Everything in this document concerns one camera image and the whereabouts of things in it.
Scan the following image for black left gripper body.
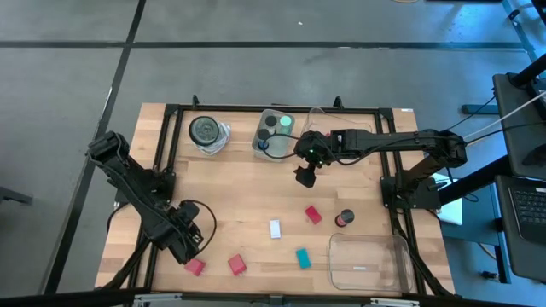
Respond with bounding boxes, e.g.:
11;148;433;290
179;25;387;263
164;223;202;265

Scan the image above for black slanted pole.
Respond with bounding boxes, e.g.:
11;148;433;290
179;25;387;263
509;53;546;89

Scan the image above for red box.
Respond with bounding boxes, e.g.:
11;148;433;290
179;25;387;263
304;205;324;225

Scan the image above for grey desk foot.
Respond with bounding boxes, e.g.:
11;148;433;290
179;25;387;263
461;103;500;115

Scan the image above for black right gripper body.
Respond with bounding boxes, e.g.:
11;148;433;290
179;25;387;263
293;130;338;168

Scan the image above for black-lid jar blue contents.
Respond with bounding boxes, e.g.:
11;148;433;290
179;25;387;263
257;127;271;153

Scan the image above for black-lid jar red contents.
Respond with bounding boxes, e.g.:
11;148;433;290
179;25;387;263
334;208;356;229

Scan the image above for black stand bar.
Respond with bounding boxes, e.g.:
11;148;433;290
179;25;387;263
437;155;513;206

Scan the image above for black laptop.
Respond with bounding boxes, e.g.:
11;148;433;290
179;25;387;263
496;174;546;282

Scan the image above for silver mount bracket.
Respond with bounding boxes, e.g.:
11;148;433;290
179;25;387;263
369;297;421;307
134;293;183;304

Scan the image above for black aluminium table frame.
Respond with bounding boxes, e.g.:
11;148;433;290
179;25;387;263
96;94;456;307

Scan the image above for white floor cable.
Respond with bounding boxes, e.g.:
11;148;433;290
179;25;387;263
462;89;546;142

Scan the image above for grey furniture foot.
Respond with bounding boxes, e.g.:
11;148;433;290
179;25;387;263
0;186;33;206

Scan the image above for white sheet under arm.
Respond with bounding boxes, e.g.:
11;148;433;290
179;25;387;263
437;198;464;226

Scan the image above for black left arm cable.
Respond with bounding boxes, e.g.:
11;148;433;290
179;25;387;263
181;199;218;257

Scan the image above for white plastic bin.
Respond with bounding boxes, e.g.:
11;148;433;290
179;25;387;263
251;108;296;164

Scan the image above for clear plastic tray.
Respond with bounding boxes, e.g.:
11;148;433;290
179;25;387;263
327;232;414;293
299;106;373;165

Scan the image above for black desk top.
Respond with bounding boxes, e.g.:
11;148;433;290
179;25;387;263
492;72;546;180

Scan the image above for white coiled lamp cable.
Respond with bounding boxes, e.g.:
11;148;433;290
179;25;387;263
194;122;232;155

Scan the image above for teal box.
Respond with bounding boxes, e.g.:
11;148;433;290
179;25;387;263
295;247;312;270

